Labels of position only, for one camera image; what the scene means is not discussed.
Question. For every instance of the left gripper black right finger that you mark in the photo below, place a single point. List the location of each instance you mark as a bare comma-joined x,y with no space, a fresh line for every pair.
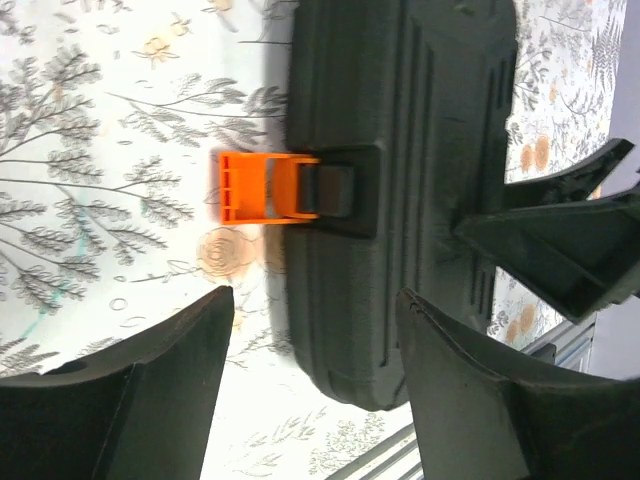
570,425

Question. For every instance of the floral patterned table mat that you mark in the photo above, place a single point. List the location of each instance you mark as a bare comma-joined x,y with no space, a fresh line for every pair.
113,114

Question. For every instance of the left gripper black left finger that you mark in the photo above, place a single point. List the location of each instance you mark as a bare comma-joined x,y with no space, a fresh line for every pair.
139,409

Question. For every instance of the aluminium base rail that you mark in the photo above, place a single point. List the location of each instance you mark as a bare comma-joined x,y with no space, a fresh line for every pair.
451,434

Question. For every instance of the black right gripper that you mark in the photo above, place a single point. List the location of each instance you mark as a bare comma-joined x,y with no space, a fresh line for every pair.
579,256

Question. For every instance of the black plastic tool case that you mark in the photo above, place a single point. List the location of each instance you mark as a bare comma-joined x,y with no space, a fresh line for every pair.
404,104

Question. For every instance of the orange case latch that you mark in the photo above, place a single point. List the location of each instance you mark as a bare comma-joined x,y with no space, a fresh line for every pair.
267,188

